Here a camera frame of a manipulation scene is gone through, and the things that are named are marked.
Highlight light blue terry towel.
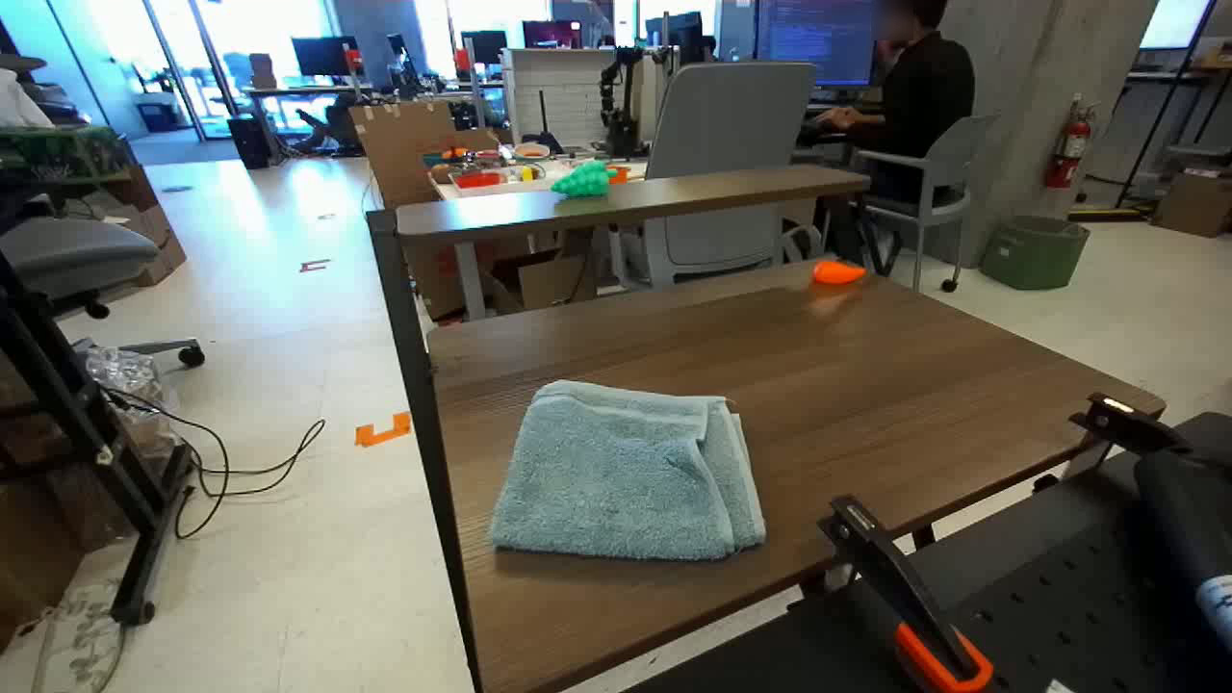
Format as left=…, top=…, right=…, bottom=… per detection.
left=488, top=376, right=771, bottom=567

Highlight cardboard box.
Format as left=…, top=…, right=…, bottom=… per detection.
left=73, top=167, right=189, bottom=284
left=350, top=96, right=504, bottom=217
left=1149, top=167, right=1232, bottom=240
left=491, top=248, right=599, bottom=316

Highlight wooden table white legs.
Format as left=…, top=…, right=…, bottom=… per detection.
left=393, top=162, right=875, bottom=325

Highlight green crumpled plastic object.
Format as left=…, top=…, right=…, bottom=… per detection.
left=550, top=158, right=614, bottom=205

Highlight orange plastic toy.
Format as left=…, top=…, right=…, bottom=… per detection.
left=807, top=255, right=870, bottom=294

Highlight grey office chair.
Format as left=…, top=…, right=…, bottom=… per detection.
left=637, top=59, right=825, bottom=294

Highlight white partition panel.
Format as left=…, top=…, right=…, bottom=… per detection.
left=504, top=46, right=621, bottom=148

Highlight computer monitor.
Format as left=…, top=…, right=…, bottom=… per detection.
left=521, top=17, right=587, bottom=55
left=459, top=26, right=513, bottom=71
left=287, top=36, right=365, bottom=81

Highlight large monitor blue screen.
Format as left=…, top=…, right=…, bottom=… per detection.
left=749, top=0, right=880, bottom=91

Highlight grey plastic chair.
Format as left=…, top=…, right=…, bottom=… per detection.
left=852, top=112, right=998, bottom=295

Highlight person in black shirt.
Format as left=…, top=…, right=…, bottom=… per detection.
left=805, top=0, right=977, bottom=207

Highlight green bin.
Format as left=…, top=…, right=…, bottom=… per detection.
left=977, top=213, right=1092, bottom=294

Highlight red fire extinguisher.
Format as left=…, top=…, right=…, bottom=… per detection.
left=1038, top=91, right=1095, bottom=196

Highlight crumpled clear plastic bag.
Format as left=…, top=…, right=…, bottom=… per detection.
left=68, top=339, right=164, bottom=399

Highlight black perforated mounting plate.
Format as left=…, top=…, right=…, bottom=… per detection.
left=626, top=448, right=1232, bottom=693

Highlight black tripod stand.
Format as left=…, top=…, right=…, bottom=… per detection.
left=0, top=248, right=204, bottom=630

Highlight grey swivel chair black base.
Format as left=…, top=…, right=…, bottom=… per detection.
left=0, top=213, right=209, bottom=372

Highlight black light stand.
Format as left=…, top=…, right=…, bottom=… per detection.
left=1112, top=0, right=1223, bottom=217

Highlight black machine frame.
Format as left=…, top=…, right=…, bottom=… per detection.
left=595, top=46, right=664, bottom=162

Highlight black floor cable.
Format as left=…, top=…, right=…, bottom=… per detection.
left=93, top=376, right=332, bottom=544

